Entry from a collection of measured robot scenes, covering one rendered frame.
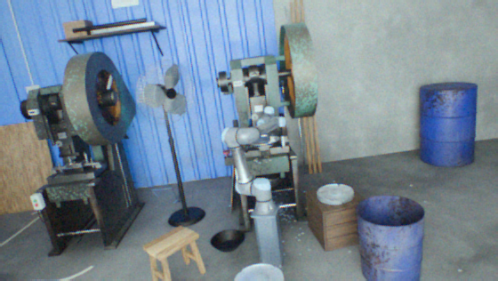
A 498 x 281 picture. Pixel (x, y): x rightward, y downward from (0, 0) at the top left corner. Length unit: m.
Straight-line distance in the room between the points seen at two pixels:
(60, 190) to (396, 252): 2.77
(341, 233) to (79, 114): 2.24
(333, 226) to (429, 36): 2.90
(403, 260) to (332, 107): 2.51
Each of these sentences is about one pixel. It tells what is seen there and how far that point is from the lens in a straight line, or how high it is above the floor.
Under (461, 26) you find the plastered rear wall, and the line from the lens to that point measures 5.02.
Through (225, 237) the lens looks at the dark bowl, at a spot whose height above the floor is 0.02.
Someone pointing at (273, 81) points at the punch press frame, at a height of 1.29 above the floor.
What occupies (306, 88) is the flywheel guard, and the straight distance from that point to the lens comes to 2.72.
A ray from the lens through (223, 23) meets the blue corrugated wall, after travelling 4.15.
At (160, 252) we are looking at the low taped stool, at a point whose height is 0.33.
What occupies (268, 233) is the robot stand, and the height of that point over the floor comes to 0.30.
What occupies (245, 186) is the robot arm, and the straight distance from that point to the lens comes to 2.47.
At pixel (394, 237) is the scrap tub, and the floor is 0.40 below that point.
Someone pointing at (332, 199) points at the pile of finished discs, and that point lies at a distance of 2.75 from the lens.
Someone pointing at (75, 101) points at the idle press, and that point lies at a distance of 2.97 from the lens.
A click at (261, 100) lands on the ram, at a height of 1.13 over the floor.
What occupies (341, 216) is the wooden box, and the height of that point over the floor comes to 0.28.
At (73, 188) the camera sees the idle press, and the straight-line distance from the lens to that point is 3.42.
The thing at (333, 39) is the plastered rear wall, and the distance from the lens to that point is 4.35.
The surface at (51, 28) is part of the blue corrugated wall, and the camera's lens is 4.70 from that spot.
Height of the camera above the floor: 1.62
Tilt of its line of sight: 16 degrees down
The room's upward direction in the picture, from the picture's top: 8 degrees counter-clockwise
